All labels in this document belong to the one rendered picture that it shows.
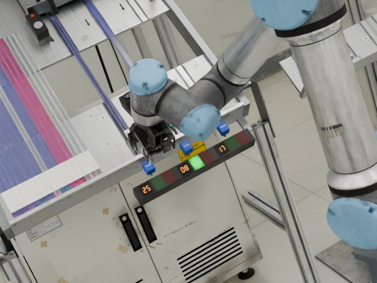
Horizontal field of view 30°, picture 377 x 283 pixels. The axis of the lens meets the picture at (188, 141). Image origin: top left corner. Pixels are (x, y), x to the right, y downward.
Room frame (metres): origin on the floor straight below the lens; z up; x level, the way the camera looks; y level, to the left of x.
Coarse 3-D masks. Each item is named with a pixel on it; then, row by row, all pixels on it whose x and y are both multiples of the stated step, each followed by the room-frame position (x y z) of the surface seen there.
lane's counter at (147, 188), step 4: (144, 184) 1.59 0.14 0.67; (148, 184) 1.59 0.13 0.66; (140, 188) 1.58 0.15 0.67; (144, 188) 1.58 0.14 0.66; (148, 188) 1.58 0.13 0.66; (152, 188) 1.58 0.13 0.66; (144, 192) 1.57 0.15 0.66; (148, 192) 1.57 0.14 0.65; (152, 192) 1.57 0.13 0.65; (144, 196) 1.57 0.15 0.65
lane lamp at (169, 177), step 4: (164, 172) 1.61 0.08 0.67; (168, 172) 1.61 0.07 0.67; (172, 172) 1.61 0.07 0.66; (164, 176) 1.60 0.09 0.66; (168, 176) 1.60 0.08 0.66; (172, 176) 1.60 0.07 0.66; (164, 180) 1.59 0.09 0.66; (168, 180) 1.59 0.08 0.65; (172, 180) 1.59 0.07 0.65; (176, 180) 1.59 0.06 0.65; (168, 184) 1.58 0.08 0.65
